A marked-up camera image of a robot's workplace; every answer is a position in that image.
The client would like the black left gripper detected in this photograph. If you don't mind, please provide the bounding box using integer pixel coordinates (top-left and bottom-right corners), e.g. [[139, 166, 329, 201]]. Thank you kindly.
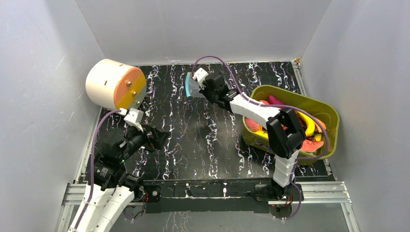
[[118, 122, 170, 162]]

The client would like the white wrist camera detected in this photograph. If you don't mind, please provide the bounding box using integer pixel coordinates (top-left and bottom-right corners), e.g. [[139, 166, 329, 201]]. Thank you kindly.
[[124, 108, 144, 132], [193, 68, 209, 89]]

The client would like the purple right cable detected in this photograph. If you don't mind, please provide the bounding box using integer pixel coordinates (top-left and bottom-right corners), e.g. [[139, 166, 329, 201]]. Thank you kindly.
[[191, 56, 330, 221]]

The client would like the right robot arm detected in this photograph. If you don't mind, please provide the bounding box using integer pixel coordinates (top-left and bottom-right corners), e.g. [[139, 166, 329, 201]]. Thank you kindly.
[[193, 70, 306, 201]]

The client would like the clear zip top bag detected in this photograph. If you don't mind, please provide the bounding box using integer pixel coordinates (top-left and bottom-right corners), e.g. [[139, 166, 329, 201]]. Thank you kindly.
[[185, 72, 205, 98]]

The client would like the aluminium frame rail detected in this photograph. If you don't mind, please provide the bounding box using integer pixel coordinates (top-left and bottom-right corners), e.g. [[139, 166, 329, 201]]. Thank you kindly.
[[61, 181, 351, 206]]

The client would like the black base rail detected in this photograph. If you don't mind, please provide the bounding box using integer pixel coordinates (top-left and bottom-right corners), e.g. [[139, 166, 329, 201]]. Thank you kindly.
[[142, 178, 305, 215]]

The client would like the olive green plastic bin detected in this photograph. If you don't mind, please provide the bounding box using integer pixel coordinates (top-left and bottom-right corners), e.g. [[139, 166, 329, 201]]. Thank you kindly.
[[242, 85, 340, 160]]

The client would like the white round drawer cabinet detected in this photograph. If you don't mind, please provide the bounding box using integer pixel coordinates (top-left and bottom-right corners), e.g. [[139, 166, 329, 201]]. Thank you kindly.
[[86, 58, 147, 110]]

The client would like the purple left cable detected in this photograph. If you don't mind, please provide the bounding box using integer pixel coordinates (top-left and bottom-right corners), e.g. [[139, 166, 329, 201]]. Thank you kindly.
[[74, 109, 126, 230]]

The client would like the yellow toy banana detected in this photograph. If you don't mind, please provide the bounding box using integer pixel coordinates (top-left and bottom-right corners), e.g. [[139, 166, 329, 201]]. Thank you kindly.
[[297, 111, 316, 137]]

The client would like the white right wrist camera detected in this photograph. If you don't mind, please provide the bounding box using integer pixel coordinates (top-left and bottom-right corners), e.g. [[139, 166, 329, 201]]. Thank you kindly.
[[193, 68, 209, 89]]

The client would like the pink toy fruit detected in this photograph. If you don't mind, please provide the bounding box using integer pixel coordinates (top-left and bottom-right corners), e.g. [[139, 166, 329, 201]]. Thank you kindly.
[[245, 117, 263, 132]]

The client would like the purple cable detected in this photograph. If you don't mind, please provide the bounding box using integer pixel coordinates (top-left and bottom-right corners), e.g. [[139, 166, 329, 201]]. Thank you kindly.
[[74, 109, 126, 230], [191, 56, 330, 221]]

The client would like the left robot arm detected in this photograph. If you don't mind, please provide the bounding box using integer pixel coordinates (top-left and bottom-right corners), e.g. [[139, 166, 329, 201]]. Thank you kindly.
[[68, 124, 171, 232]]

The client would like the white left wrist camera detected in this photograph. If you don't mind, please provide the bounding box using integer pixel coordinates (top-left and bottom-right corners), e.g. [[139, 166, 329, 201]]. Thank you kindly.
[[124, 108, 144, 132]]

